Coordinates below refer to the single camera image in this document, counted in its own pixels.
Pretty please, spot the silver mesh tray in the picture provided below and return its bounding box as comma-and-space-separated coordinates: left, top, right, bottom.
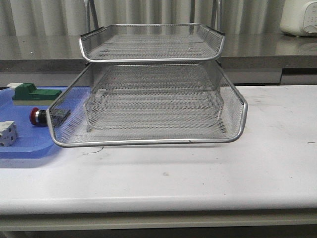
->
46, 61, 248, 147
79, 23, 225, 63
84, 93, 223, 129

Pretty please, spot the red emergency stop button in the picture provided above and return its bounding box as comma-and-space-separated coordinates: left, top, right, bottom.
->
29, 107, 71, 128

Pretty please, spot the blue plastic tray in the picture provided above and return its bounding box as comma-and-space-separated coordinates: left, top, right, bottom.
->
0, 86, 91, 159

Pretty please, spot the green terminal block module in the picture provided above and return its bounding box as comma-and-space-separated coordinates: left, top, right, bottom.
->
7, 83, 62, 106

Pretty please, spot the grey back counter shelf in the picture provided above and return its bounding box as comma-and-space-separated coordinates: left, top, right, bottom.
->
0, 33, 317, 88

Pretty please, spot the white electrical connector block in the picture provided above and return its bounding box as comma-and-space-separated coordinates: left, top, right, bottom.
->
0, 121, 18, 147

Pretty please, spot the white countertop appliance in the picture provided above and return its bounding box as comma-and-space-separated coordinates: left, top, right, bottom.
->
280, 0, 317, 37

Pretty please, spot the silver metal rack frame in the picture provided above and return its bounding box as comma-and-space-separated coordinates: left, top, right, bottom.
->
84, 0, 227, 133

